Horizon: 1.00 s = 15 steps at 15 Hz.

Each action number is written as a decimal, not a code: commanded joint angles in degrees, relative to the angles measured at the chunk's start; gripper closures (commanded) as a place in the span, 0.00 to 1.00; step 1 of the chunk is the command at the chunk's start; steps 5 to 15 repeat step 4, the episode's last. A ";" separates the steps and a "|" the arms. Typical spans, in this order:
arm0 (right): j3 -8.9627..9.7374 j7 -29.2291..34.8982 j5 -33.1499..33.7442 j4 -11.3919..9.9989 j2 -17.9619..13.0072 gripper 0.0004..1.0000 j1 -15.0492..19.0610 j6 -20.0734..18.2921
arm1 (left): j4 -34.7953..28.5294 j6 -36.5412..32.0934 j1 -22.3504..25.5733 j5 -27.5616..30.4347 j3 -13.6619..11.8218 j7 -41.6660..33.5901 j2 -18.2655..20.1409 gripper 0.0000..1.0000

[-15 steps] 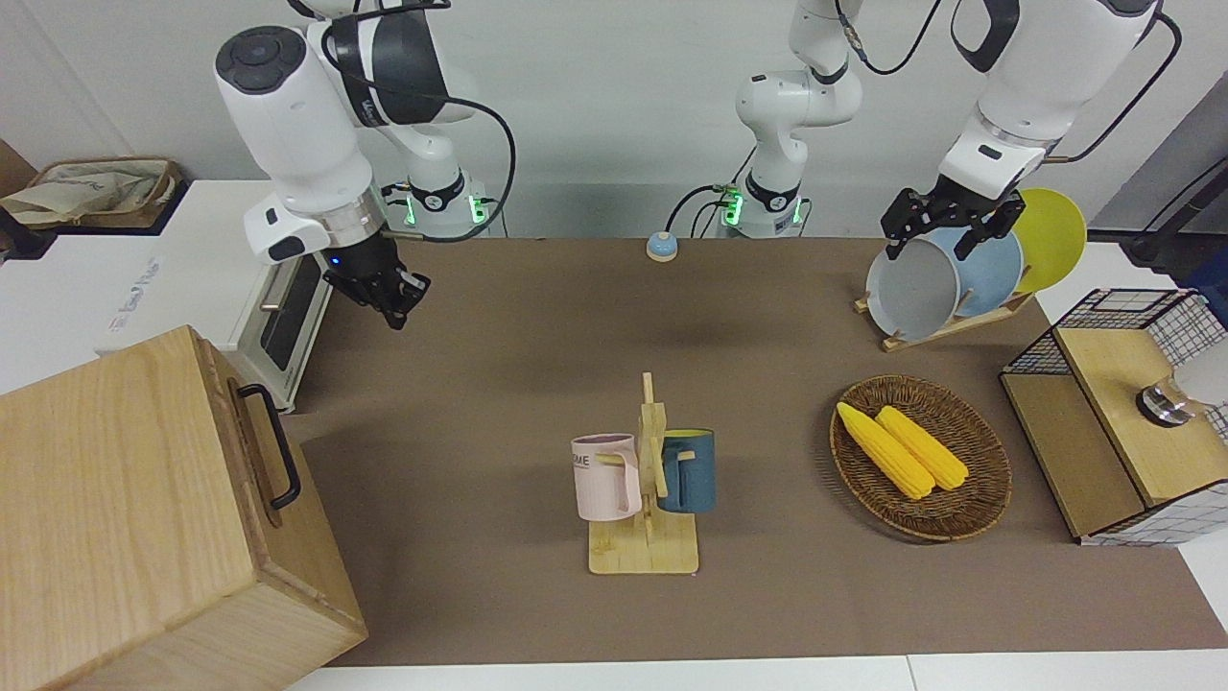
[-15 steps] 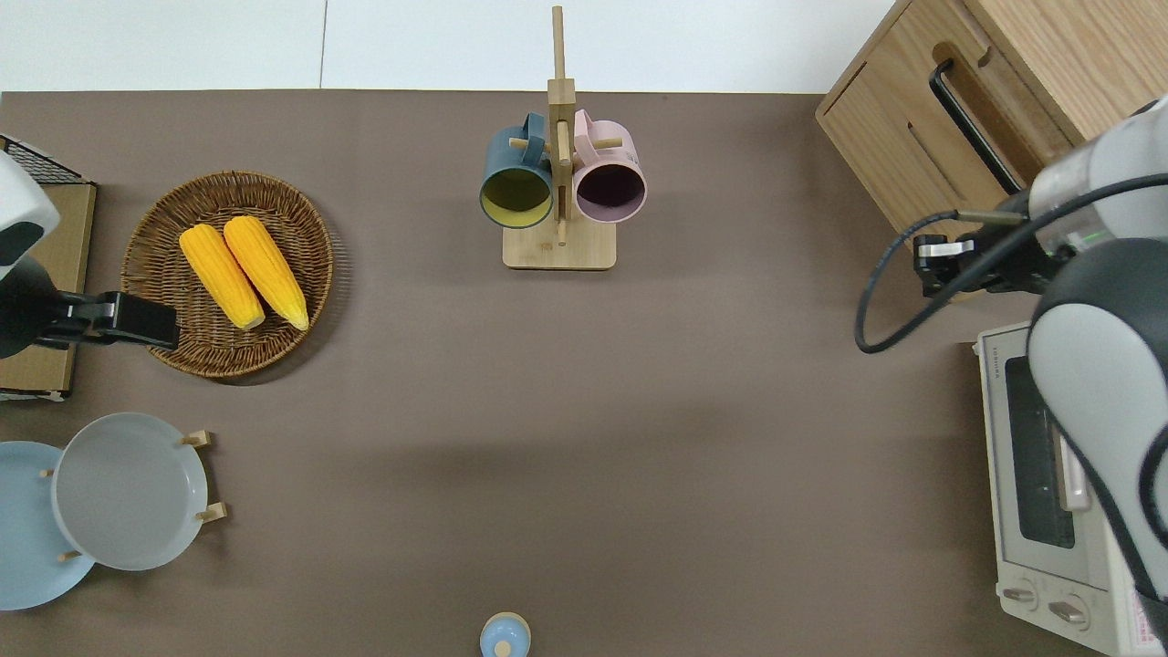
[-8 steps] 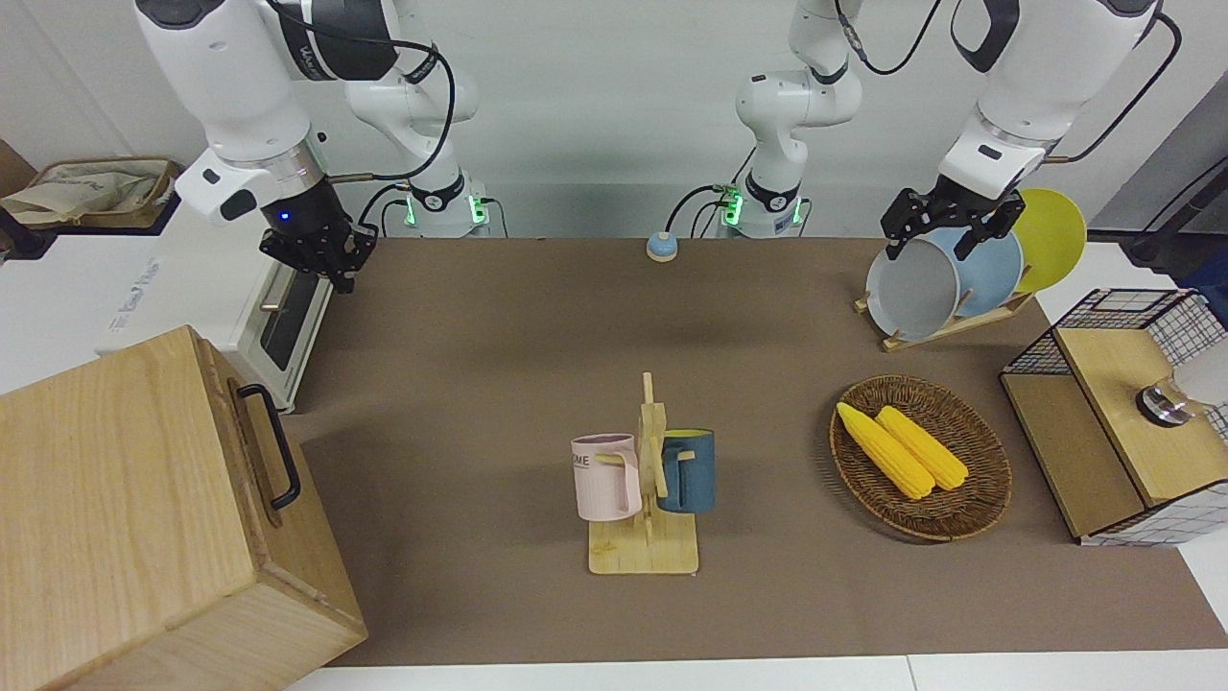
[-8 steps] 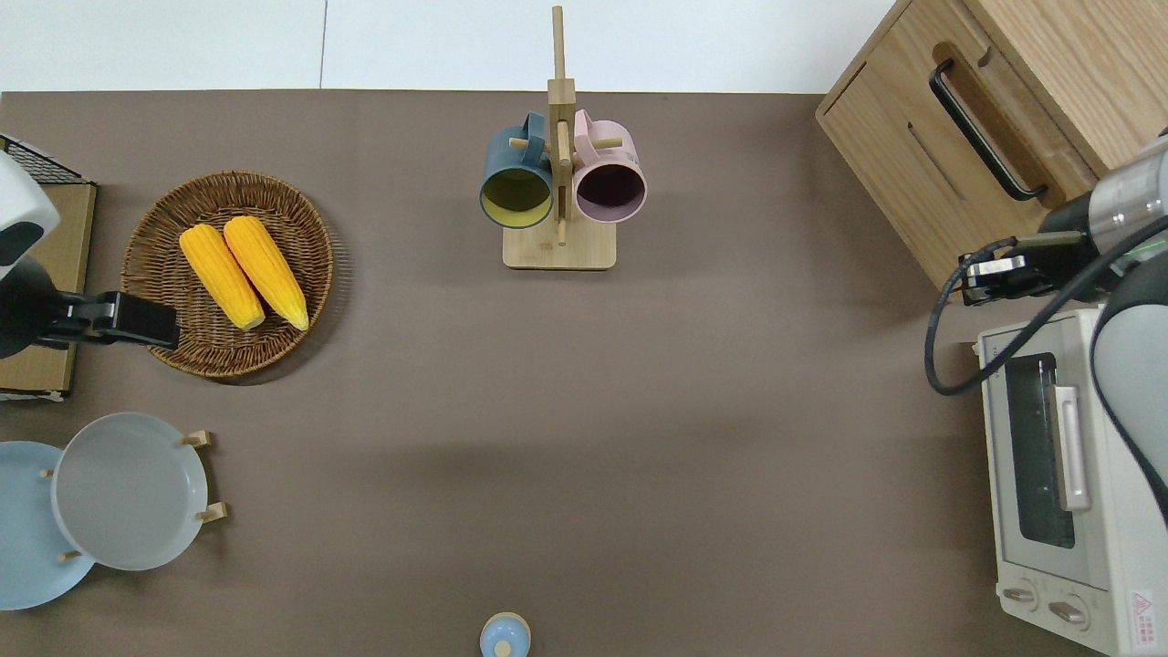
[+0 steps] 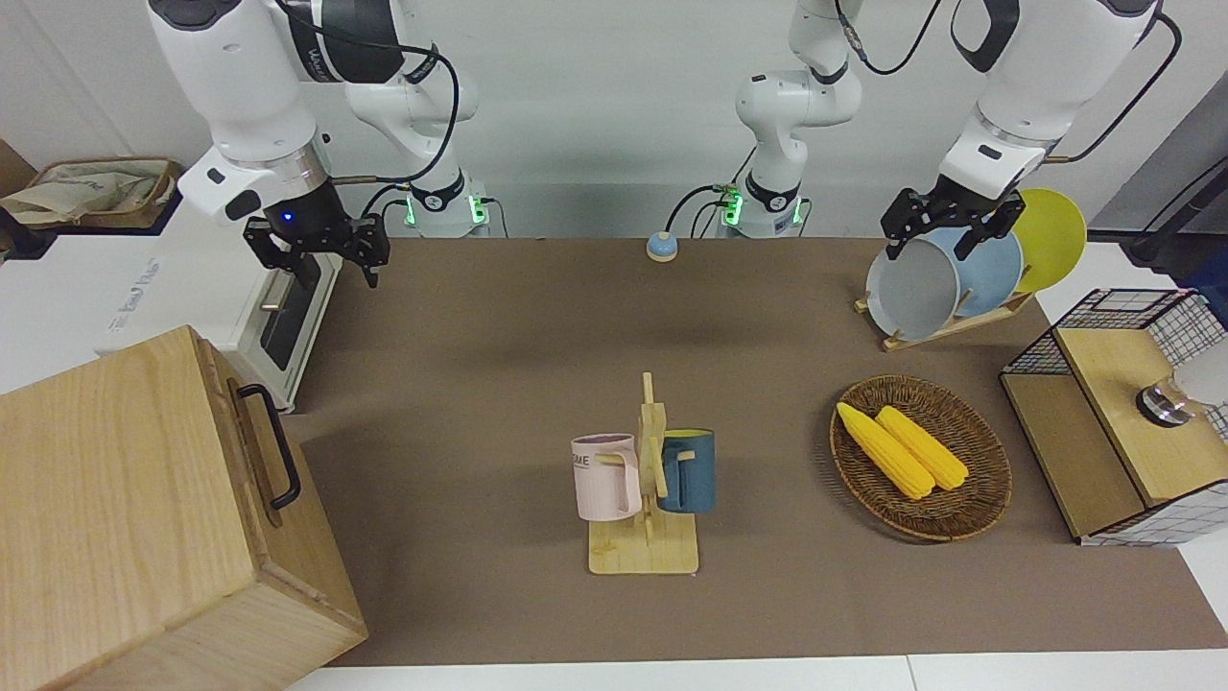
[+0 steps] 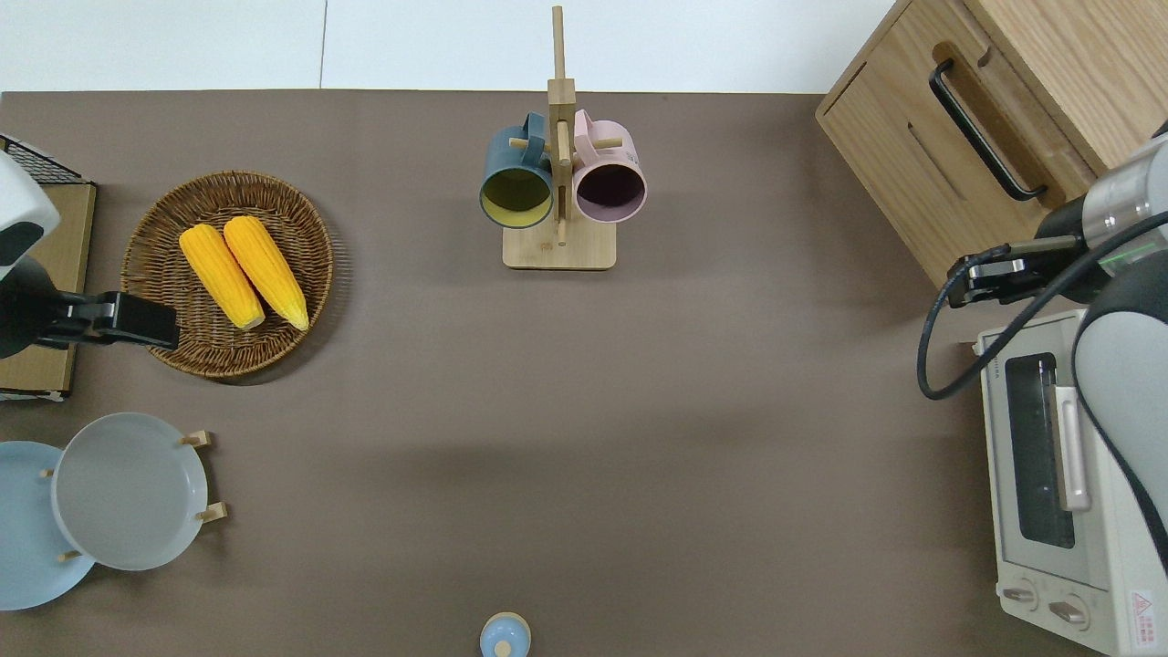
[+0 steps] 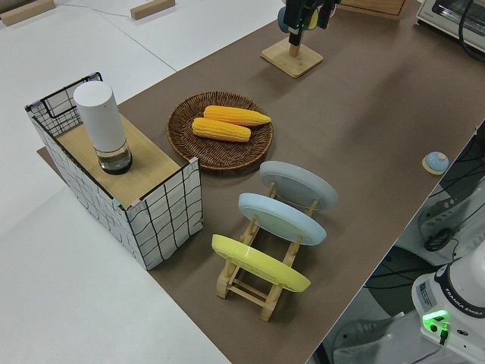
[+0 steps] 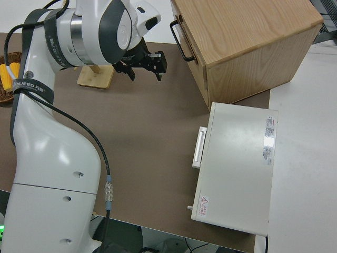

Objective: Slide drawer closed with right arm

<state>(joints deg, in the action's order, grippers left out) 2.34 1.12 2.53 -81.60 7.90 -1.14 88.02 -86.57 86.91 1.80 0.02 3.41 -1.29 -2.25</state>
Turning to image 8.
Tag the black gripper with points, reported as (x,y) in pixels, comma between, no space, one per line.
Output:
(142,59)

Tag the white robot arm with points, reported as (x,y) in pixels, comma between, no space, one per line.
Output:
(52,158)

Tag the wooden mug stand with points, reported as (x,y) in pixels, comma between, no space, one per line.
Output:
(92,77)

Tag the brown table mat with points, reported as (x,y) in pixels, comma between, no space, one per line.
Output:
(147,131)

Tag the wooden cabinet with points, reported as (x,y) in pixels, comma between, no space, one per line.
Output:
(250,39)

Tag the long flat black band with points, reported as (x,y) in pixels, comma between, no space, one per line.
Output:
(26,39)

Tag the white microwave oven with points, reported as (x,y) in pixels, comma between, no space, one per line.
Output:
(234,168)

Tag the yellow corn cob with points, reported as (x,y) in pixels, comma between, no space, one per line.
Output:
(4,77)
(15,69)

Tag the wicker basket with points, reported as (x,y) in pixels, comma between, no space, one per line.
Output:
(4,96)

